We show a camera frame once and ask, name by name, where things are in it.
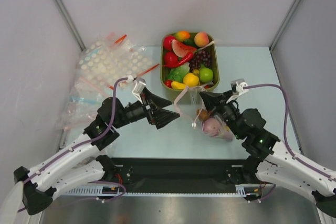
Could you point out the right aluminium corner post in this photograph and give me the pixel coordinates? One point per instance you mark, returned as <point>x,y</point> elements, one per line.
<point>285,24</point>

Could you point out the red toy chili pepper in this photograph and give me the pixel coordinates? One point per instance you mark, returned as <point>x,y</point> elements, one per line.
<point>184,60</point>

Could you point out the green toy apple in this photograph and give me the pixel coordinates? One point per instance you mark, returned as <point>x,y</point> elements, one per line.
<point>205,75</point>

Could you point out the dotted clear zip bag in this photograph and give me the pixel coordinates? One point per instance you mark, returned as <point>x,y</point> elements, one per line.
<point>111,58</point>

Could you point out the red toy tomato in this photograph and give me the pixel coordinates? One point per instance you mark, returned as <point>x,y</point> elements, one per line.
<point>168,83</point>

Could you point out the white slotted cable duct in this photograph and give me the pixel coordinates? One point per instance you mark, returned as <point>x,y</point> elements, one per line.
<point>173,190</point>

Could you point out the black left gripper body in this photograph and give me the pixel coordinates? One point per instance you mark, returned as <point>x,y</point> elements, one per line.
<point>137,111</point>

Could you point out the pile of clear zip bags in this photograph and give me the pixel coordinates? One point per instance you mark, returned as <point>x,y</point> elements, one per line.
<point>84,99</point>

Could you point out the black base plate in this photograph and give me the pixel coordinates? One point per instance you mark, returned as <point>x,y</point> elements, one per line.
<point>163,171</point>

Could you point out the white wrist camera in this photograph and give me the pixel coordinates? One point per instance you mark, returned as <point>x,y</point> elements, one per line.
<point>238,87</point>
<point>138,85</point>

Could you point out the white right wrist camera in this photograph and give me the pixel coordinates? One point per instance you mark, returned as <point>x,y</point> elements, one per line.
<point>238,87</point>

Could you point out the left aluminium corner post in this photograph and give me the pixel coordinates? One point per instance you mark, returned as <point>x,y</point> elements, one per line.
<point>63,10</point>

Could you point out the small purple toy grapes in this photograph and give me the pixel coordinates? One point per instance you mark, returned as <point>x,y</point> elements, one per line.
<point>200,59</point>

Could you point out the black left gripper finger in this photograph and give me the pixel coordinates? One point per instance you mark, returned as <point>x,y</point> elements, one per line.
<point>158,101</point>
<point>163,117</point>

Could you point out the clear zip top bag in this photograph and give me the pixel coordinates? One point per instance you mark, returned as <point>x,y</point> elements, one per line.
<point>188,103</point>

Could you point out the yellow toy apple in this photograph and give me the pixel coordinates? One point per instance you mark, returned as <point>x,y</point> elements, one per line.
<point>191,80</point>

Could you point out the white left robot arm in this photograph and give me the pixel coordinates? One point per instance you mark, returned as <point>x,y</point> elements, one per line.
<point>82,161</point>

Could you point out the red toy apple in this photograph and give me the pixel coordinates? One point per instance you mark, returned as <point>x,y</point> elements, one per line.
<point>170,58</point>

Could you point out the pink toy onion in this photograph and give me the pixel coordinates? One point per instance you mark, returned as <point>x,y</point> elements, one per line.
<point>211,127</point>

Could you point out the toy watermelon slice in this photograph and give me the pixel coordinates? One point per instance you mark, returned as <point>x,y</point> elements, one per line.
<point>181,49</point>

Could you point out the aluminium corner post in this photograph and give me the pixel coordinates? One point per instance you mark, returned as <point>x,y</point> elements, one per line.
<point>285,24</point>
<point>63,10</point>

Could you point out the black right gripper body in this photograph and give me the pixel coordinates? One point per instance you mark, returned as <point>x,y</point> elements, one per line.
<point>220,105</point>

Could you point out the orange green toy mango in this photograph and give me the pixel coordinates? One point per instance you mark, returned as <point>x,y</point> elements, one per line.
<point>182,35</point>

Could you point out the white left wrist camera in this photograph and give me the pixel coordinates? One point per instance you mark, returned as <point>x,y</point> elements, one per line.
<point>138,85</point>

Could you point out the brown toy kiwi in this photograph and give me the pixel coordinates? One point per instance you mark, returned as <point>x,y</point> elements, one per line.
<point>203,115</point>

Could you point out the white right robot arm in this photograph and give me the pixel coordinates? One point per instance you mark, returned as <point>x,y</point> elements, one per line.
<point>271,159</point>

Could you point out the peach toy fruit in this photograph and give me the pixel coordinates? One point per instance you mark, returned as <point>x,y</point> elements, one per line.
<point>201,39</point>

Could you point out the yellow toy banana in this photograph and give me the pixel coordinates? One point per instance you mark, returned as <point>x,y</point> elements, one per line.
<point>177,85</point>

